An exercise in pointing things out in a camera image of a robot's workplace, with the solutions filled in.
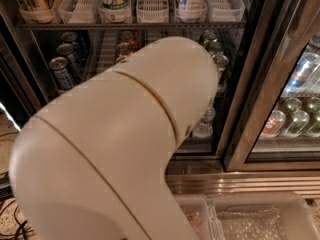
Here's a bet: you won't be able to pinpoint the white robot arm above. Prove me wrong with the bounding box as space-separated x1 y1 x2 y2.
9 37 217 240

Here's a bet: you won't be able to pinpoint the middle red coca-cola can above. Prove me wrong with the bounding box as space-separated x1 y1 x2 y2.
116 43 135 57

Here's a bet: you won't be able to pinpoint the red coca-cola can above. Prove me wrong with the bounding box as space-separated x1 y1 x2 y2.
116 43 135 57
118 31 136 45

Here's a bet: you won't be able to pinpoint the front green soda can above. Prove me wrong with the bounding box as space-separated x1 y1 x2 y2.
212 54 229 83

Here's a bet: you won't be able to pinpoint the green soda can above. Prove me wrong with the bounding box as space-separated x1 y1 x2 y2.
199 30 217 46
207 42 224 56
212 54 229 83

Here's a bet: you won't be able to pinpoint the back red coca-cola can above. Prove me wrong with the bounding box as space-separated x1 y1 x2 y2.
118 31 136 45

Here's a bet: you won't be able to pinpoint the middle green soda can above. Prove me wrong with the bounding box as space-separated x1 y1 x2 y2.
207 42 224 56

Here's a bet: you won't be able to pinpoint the back green soda can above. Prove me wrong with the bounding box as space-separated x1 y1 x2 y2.
199 30 217 46

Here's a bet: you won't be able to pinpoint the middle blue pepsi can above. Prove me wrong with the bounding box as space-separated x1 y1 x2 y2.
56 43 81 76

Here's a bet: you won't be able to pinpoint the blue pepsi can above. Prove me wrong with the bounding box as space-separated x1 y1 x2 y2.
49 57 78 91
56 43 81 76
61 31 87 58

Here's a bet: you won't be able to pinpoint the front blue pepsi can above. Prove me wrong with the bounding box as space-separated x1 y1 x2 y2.
49 57 78 91

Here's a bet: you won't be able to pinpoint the closed fridge glass door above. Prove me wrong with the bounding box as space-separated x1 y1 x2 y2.
224 0 320 171

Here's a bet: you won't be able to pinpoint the back blue pepsi can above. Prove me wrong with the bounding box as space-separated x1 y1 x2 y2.
61 31 87 58

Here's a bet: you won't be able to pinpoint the red can behind glass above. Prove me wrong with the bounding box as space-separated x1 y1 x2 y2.
262 110 286 137

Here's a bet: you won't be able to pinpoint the green can behind glass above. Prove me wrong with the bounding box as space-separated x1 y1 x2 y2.
282 110 310 138

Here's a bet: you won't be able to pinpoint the open fridge glass door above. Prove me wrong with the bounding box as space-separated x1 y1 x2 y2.
0 33 43 132

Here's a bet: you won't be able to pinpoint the silver redbull can behind glass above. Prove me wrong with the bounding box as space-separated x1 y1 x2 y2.
283 52 320 95

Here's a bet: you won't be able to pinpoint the right clear water bottle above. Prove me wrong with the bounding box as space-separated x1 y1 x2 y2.
192 106 216 138

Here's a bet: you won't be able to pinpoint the left clear plastic bin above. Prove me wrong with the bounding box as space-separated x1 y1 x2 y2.
175 195 213 240

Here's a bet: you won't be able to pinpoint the clear plastic bin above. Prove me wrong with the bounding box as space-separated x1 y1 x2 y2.
213 192 320 240
175 195 213 240

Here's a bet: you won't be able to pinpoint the right clear plastic bin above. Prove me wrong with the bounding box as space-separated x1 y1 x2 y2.
213 192 320 240

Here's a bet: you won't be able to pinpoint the black cables on floor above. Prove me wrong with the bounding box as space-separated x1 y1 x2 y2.
0 197 33 240

